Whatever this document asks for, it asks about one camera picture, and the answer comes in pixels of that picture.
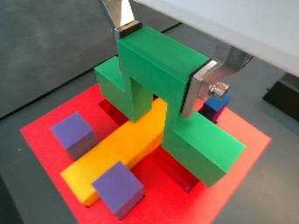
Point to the black angle bracket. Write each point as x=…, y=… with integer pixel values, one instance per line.
x=283, y=95

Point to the purple block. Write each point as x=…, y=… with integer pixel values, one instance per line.
x=119, y=189
x=75, y=135

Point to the long yellow bar block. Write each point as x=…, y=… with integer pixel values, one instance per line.
x=127, y=145

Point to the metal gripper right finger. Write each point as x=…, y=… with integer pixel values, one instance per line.
x=206, y=82

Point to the green bridge-shaped block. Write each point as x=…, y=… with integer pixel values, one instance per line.
x=154, y=66

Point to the purple block near right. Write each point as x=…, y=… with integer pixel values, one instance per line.
x=119, y=189

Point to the red base board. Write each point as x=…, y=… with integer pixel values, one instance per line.
x=167, y=205

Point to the blue block far right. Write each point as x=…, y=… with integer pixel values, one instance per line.
x=214, y=106

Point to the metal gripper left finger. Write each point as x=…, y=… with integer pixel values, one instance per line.
x=120, y=17

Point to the purple block near left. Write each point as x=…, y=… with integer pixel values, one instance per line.
x=75, y=135

